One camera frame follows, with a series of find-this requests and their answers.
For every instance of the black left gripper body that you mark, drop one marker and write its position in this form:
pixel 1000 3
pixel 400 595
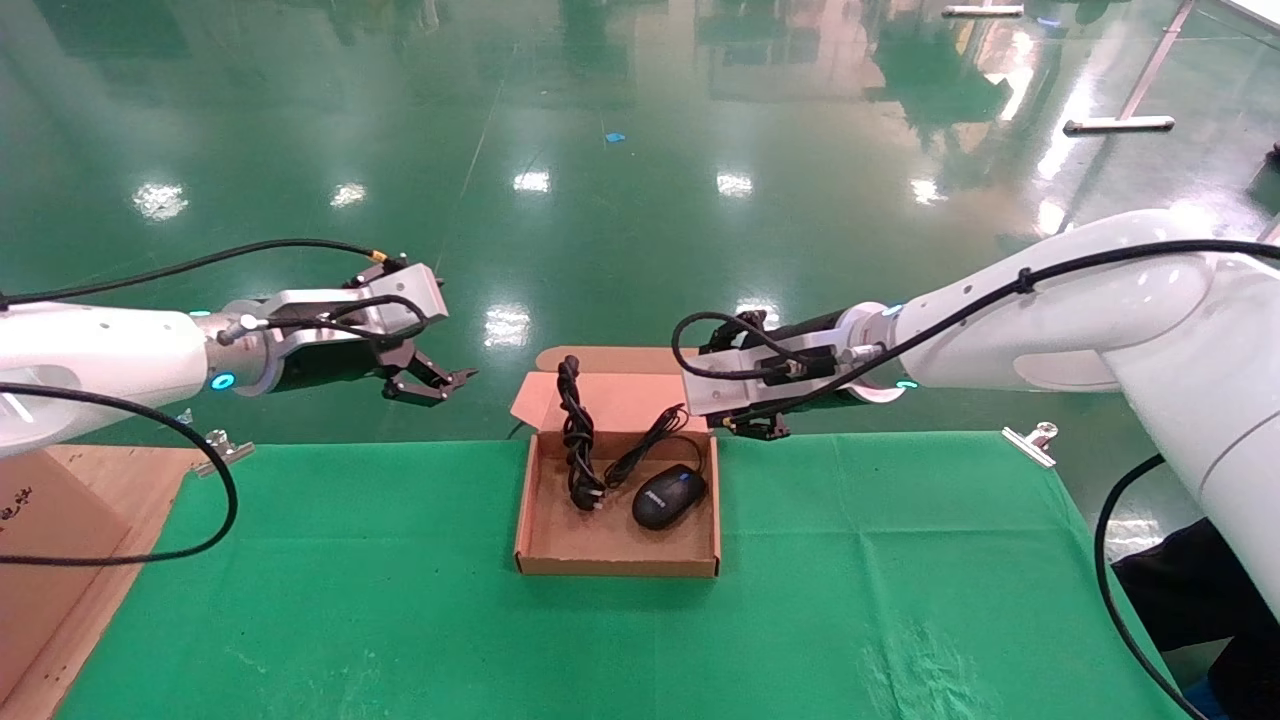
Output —
pixel 395 360

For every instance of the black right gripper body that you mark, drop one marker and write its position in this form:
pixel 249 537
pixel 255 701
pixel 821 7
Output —
pixel 810 335

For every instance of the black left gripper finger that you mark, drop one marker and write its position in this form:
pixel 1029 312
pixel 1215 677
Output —
pixel 445 375
pixel 420 392

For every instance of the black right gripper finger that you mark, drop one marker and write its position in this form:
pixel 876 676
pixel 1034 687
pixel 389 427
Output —
pixel 755 425
pixel 735 332

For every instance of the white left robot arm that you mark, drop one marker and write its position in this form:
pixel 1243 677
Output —
pixel 100 360

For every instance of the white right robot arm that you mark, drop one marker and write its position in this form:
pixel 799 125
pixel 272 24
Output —
pixel 1150 320

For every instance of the open brown cardboard box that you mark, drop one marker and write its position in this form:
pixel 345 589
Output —
pixel 600 545

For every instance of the silver metal binder clip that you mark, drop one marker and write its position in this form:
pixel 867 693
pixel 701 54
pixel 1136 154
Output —
pixel 1028 447
pixel 228 455

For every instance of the clear plastic scrap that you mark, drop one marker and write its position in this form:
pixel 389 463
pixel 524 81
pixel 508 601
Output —
pixel 186 417

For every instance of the green table cloth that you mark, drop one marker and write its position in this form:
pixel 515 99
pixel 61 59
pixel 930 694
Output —
pixel 400 620

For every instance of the short white foot bar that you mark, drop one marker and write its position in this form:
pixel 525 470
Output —
pixel 985 12

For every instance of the white table leg with foot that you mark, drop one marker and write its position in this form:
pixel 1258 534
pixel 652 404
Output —
pixel 1120 125

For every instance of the brown carton with black writing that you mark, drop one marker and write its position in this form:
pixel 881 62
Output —
pixel 40 620

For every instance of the black robot body cover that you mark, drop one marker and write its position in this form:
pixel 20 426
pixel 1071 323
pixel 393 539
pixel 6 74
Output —
pixel 1180 600

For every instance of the blue object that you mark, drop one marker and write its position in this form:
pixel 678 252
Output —
pixel 1210 705

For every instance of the white table top edge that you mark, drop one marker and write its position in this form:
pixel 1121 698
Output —
pixel 1265 10

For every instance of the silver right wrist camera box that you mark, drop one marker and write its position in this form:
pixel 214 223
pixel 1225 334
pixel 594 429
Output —
pixel 740 385

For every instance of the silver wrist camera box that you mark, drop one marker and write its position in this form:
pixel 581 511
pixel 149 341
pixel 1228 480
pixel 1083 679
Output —
pixel 415 295
pixel 740 385

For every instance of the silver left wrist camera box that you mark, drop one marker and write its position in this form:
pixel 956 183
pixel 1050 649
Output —
pixel 415 295

